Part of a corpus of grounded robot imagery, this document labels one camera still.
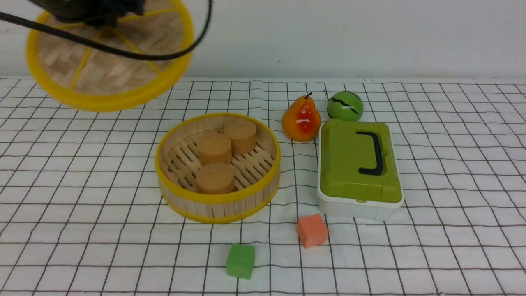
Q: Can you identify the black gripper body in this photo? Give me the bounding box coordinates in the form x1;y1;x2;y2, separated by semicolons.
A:
30;0;145;27

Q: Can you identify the yellow rimmed bamboo steamer lid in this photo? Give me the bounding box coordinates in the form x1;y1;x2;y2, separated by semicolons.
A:
26;0;194;112

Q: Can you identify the bamboo steamer basket yellow rim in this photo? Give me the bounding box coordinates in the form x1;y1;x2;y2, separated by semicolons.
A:
155;113;281;224

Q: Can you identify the tan cylinder bun middle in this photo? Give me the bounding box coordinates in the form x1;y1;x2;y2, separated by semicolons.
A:
197;132;232;166

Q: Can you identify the tan cylinder bun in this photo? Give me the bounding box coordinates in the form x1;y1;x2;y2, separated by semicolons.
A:
197;132;232;166
224;118;257;154
196;162;235;194

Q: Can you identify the tan cylinder bun back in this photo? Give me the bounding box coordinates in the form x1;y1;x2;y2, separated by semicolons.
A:
224;118;257;154

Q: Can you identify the tan cylinder bun front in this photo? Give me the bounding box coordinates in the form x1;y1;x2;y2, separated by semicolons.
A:
196;162;235;194

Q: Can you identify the white black grid tablecloth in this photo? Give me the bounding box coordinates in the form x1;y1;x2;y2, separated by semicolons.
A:
0;78;526;296

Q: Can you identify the orange red toy pear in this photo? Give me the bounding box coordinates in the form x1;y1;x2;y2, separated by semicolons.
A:
281;92;321;142

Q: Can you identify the green toy watermelon ball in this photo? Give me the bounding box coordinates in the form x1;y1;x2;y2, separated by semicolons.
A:
327;90;364;122

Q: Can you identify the green foam cube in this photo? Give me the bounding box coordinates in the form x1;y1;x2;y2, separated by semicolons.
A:
226;243;256;280

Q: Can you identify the orange foam cube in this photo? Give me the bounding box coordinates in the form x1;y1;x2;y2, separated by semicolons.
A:
296;214;328;249

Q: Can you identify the green lidded white plastic box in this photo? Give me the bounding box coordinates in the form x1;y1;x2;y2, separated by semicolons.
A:
317;119;404;222

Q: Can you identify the black cable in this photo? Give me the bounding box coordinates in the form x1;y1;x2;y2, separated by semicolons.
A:
0;0;213;61

